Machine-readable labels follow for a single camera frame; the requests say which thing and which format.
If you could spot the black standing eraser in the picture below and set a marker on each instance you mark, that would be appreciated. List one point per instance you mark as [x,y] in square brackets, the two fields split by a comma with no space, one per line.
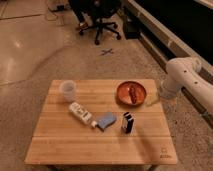
[127,122]

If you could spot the translucent plastic cup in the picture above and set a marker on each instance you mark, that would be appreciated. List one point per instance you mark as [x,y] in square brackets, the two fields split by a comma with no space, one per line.
[68,89]

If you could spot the brown sausage on plate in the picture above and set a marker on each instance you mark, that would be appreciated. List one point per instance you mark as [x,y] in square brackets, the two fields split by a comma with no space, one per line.
[132,94]

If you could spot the white lotion bottle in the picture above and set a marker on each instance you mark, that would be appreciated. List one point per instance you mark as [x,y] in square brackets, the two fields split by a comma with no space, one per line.
[82,114]

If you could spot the wooden table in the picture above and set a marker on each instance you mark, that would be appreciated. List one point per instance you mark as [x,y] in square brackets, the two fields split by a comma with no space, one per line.
[60,138]

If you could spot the seated person legs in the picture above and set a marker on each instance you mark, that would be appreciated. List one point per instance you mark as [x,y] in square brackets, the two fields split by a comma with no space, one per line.
[78,7]

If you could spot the black box on floor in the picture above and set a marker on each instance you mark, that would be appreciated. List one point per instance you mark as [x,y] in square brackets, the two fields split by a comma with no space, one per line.
[130,30]

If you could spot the black office chair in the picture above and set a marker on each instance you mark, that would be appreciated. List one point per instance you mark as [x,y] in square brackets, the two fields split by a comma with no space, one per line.
[98,11]

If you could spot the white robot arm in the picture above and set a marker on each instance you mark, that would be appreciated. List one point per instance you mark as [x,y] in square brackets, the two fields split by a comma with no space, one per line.
[184,72]

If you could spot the orange round plate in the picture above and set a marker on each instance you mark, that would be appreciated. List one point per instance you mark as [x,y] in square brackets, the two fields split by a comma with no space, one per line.
[122,93]

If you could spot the blue sponge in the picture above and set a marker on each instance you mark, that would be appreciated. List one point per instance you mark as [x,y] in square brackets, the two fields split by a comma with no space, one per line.
[106,120]

